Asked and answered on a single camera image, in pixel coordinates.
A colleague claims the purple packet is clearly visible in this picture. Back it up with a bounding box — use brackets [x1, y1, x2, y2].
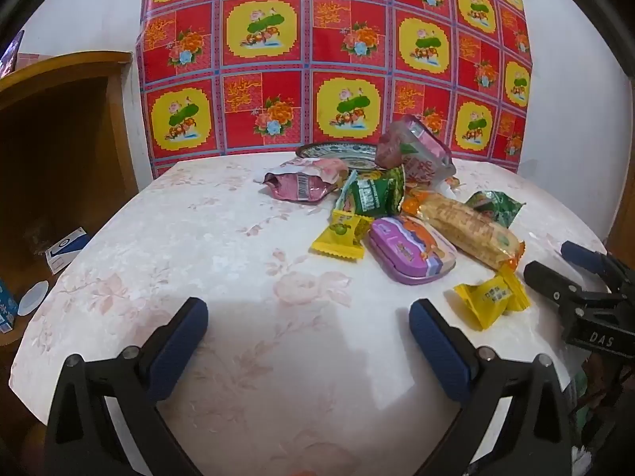
[0, 30, 25, 77]

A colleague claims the white round lid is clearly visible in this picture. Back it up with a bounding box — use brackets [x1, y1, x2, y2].
[17, 280, 50, 317]

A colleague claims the blue and white flat box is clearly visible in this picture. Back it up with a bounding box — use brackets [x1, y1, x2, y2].
[46, 228, 90, 274]

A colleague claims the green snack packet white label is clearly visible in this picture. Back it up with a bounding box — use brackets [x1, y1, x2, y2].
[333, 166, 408, 219]

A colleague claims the green pea snack packet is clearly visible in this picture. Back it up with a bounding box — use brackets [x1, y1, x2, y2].
[465, 191, 527, 229]

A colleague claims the patterned round plate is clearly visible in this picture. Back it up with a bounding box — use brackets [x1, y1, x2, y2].
[295, 142, 383, 172]

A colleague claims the pink snack packet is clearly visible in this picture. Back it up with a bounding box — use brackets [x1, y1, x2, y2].
[254, 157, 349, 204]

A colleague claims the long cracker packet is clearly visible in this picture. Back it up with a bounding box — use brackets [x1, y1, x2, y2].
[402, 192, 525, 271]

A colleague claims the yellow candy packet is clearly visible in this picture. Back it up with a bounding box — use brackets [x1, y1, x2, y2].
[310, 209, 374, 260]
[454, 263, 531, 330]

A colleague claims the blue carton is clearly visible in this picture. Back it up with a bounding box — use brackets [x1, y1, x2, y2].
[0, 278, 19, 334]

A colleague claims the wooden cabinet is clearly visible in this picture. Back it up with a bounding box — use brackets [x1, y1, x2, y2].
[0, 51, 140, 348]

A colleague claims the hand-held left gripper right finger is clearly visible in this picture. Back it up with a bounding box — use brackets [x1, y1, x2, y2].
[408, 299, 581, 476]

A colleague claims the purple candy tin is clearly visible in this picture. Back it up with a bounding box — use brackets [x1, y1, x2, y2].
[367, 215, 458, 286]

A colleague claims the wooden door frame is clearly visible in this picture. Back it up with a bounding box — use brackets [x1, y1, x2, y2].
[602, 178, 635, 259]

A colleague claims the pink spouted drink pouch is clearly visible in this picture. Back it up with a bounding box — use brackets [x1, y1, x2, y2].
[374, 114, 457, 192]

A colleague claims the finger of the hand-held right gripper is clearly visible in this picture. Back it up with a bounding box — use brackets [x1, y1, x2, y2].
[562, 240, 635, 286]
[524, 260, 603, 321]

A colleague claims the red floral printed cloth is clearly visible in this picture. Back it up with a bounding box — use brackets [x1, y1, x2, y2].
[135, 0, 534, 179]

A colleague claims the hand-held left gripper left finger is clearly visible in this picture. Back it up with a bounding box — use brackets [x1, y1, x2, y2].
[44, 297, 209, 476]

